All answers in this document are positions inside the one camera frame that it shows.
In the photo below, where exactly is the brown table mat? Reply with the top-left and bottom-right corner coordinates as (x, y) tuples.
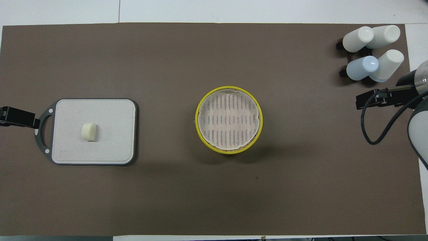
(0, 22), (427, 237)

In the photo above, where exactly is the white plastic cup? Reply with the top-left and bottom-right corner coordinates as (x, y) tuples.
(368, 49), (405, 83)
(366, 25), (401, 50)
(342, 26), (375, 53)

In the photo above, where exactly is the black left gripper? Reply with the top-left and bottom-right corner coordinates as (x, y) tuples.
(0, 106), (41, 130)

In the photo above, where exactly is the white paper steamer liner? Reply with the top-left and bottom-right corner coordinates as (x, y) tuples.
(199, 89), (260, 150)

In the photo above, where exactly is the grey white cutting board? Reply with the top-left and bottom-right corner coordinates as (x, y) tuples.
(35, 98), (138, 166)

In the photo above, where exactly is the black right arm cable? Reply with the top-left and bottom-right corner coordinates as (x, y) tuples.
(360, 88), (426, 146)

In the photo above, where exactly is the white steamed bun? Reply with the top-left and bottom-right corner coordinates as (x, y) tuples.
(81, 122), (98, 143)

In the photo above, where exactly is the light blue plastic cup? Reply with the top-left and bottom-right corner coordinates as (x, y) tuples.
(346, 56), (380, 81)

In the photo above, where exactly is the yellow steamer basket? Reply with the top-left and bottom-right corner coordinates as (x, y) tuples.
(195, 86), (263, 155)
(214, 144), (258, 155)

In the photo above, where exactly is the black cup rack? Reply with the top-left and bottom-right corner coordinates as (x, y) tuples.
(336, 38), (373, 78)

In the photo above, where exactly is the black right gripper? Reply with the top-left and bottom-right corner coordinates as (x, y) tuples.
(356, 87), (401, 110)

